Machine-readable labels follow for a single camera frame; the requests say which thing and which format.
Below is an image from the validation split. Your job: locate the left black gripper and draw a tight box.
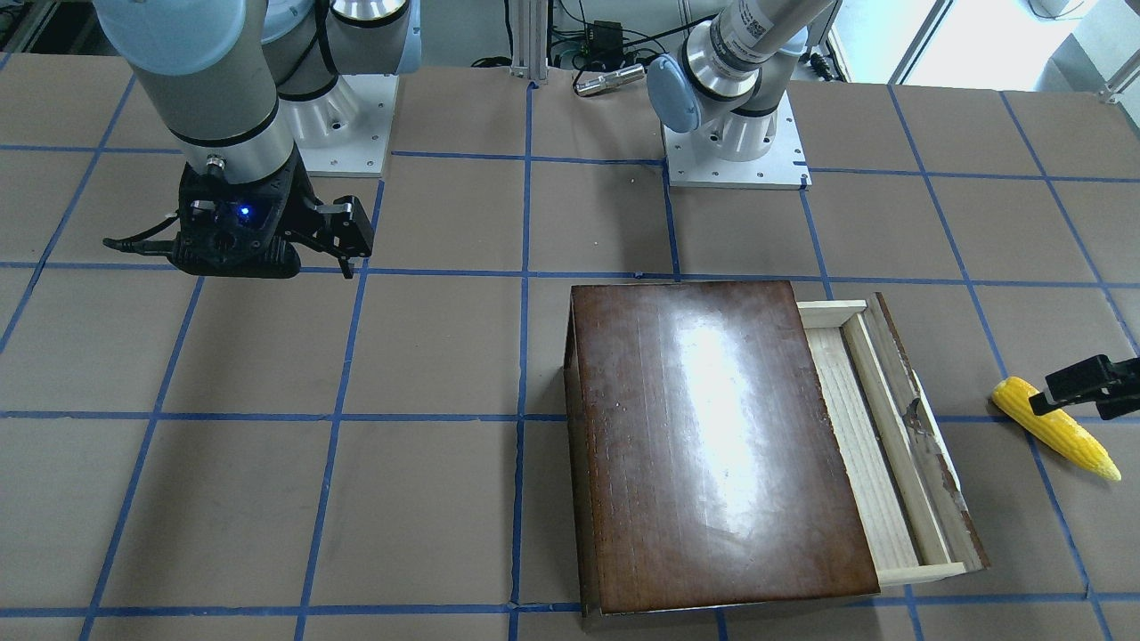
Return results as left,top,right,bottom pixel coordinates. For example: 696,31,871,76
1029,354,1139,421

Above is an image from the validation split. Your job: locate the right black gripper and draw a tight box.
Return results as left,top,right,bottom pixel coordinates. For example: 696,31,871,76
168,151,375,279

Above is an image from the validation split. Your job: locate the wooden drawer with white handle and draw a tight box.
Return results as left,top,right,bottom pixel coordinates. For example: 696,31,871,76
798,293,992,589

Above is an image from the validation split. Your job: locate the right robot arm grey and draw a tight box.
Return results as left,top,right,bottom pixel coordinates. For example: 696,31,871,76
93,1,422,279

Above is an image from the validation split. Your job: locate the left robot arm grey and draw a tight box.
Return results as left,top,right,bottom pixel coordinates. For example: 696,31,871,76
648,1,1137,419

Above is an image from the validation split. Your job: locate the yellow corn cob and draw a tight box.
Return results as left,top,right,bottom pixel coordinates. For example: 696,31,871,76
990,378,1122,482

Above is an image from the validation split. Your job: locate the dark wooden drawer cabinet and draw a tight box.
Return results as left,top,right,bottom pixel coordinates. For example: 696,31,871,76
563,279,881,620

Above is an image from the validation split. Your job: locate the black electronics box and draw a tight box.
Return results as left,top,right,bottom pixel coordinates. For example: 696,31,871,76
583,21,624,70

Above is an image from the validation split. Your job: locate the silver metal cylinder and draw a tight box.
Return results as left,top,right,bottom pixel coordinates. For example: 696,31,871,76
573,62,645,98

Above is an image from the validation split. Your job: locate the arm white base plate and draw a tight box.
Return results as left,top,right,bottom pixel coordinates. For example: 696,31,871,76
661,94,813,190
280,76,402,178

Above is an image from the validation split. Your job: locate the aluminium frame post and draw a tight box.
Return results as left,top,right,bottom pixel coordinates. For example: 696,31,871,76
508,0,552,86

